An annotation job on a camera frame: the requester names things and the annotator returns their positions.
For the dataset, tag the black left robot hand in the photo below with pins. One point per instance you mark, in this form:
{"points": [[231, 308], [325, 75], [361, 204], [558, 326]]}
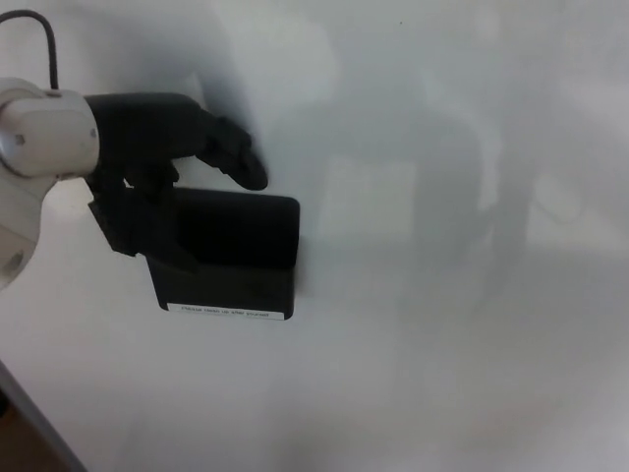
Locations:
{"points": [[142, 128]]}

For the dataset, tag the black magnetic marker holder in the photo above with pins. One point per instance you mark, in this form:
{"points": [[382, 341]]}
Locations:
{"points": [[241, 246]]}

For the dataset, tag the white whiteboard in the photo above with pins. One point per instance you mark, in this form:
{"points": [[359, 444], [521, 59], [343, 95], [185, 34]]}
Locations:
{"points": [[417, 319]]}

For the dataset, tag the grey whiteboard frame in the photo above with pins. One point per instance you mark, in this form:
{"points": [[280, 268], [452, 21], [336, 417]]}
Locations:
{"points": [[34, 423]]}

